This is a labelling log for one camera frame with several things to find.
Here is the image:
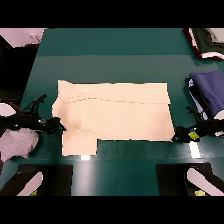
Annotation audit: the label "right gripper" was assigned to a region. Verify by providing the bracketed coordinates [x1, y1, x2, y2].
[171, 125, 194, 144]

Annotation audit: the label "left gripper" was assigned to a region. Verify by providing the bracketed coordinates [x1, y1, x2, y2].
[45, 116, 67, 135]

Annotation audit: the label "cream T-shirt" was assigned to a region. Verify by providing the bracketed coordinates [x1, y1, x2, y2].
[51, 79, 176, 157]

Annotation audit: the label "pale grey garment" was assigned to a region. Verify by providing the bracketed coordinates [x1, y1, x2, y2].
[0, 128, 40, 163]

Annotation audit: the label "navy blue garment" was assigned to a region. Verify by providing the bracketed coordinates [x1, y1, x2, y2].
[187, 69, 224, 120]

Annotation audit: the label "dark green garment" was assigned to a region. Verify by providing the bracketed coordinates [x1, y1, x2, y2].
[192, 28, 224, 55]

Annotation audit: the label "white garment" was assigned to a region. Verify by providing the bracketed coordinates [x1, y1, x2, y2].
[207, 28, 224, 44]

